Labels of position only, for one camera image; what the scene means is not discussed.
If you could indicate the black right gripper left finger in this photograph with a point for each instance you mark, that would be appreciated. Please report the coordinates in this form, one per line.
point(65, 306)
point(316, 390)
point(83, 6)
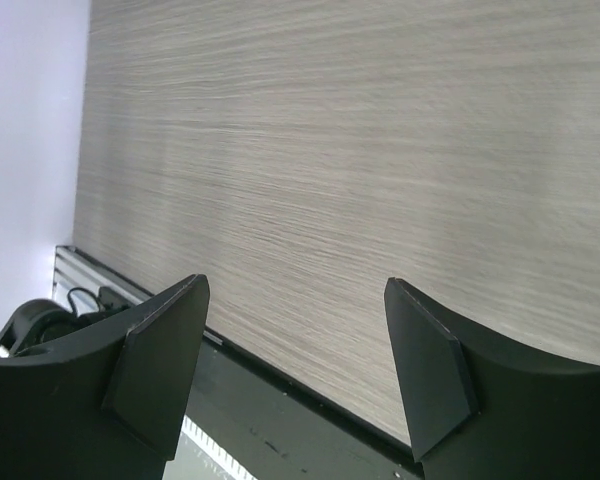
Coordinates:
point(108, 401)

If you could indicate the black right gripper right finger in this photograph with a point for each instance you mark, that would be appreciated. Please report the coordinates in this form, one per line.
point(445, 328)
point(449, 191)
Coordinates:
point(481, 405)

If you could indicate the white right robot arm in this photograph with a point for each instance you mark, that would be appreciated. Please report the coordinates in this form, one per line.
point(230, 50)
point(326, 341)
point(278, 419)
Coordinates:
point(40, 325)

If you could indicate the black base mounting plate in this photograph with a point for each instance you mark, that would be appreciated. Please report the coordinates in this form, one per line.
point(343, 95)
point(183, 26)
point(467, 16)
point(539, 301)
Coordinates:
point(267, 428)

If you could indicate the white slotted cable duct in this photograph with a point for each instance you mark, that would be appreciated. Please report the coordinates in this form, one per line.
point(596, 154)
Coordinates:
point(218, 455)

